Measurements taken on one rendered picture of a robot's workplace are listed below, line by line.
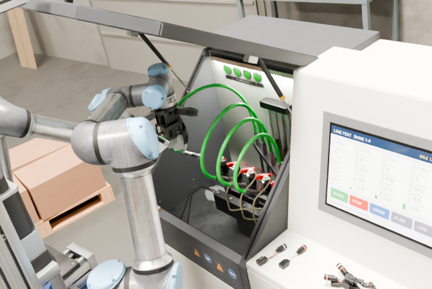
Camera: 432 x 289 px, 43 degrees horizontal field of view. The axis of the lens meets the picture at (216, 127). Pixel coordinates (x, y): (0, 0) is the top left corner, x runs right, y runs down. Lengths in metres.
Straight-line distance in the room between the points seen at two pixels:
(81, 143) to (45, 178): 2.55
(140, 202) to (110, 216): 2.62
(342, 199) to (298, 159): 0.21
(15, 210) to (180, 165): 1.02
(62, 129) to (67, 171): 2.11
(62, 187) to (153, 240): 2.57
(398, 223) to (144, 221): 0.75
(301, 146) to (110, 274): 0.75
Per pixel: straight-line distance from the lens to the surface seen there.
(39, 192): 3.99
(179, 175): 2.49
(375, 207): 1.75
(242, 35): 2.39
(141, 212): 1.49
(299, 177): 1.92
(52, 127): 1.90
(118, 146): 1.44
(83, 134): 1.48
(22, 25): 7.63
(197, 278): 2.34
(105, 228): 4.00
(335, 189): 1.82
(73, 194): 4.11
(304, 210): 1.95
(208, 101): 2.49
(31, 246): 1.71
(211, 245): 2.08
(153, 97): 1.79
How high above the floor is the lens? 2.28
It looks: 28 degrees down
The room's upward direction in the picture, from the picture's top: 12 degrees counter-clockwise
